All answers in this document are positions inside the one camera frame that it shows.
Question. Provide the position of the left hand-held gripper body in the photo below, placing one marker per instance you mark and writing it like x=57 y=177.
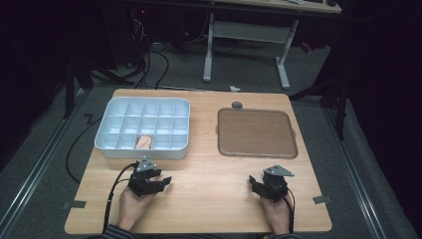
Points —
x=141 y=182

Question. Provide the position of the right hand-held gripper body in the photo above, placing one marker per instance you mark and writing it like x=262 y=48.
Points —
x=275 y=186

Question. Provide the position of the beige sock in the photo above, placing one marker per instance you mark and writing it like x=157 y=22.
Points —
x=144 y=142

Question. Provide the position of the white divided storage box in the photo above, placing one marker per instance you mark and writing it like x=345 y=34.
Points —
x=142 y=126

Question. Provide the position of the person's left hand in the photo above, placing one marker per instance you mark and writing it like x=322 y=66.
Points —
x=132 y=207

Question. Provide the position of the person's right hand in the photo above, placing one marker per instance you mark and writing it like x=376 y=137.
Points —
x=277 y=215

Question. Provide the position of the brown tray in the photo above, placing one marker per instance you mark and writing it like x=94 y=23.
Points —
x=256 y=132

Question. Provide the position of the grey tape piece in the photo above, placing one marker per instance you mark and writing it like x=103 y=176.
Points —
x=75 y=204
x=321 y=199

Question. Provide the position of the grey round knob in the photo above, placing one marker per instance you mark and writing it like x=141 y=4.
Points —
x=237 y=105

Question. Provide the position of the white crumpled paper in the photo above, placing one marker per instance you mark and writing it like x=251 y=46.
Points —
x=234 y=88

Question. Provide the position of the black stand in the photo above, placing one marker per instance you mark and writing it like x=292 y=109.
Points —
x=78 y=79
x=335 y=96

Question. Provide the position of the small red object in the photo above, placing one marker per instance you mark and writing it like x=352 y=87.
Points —
x=306 y=47

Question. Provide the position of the white-legged desk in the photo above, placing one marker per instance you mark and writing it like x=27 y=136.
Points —
x=252 y=31

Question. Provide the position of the metal floor rail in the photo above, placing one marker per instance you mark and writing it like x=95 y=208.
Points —
x=40 y=166
x=356 y=176

